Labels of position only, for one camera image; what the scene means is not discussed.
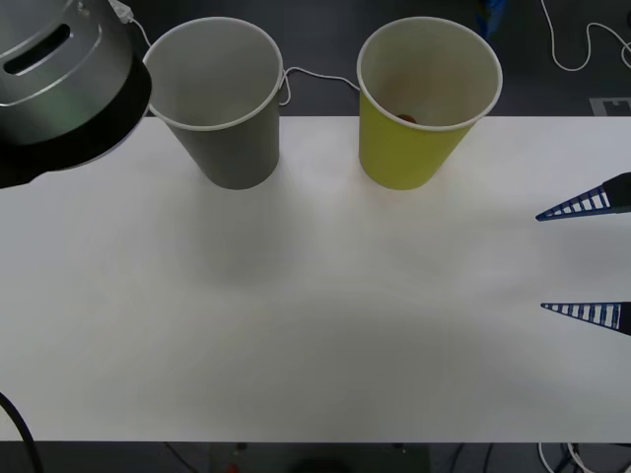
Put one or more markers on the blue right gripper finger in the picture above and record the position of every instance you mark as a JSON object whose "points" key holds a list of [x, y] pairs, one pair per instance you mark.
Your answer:
{"points": [[618, 194], [626, 317]]}

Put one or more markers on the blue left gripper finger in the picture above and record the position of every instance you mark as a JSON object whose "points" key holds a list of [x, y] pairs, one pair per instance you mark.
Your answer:
{"points": [[481, 12], [495, 12]]}

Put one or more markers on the red and gold drink can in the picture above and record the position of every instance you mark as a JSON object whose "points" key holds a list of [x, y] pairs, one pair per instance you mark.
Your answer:
{"points": [[406, 118]]}

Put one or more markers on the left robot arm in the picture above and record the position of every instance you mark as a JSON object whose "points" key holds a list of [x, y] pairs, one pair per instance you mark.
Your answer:
{"points": [[59, 74]]}

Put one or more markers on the yellow-green plastic waste bin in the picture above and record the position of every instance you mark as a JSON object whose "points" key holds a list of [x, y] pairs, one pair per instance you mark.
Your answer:
{"points": [[399, 153]]}

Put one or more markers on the grey plastic waste bin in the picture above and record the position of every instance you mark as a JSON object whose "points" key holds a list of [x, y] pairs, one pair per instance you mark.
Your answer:
{"points": [[236, 153]]}

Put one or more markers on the white power strip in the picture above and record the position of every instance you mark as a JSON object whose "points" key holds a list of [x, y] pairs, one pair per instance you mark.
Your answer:
{"points": [[120, 9]]}

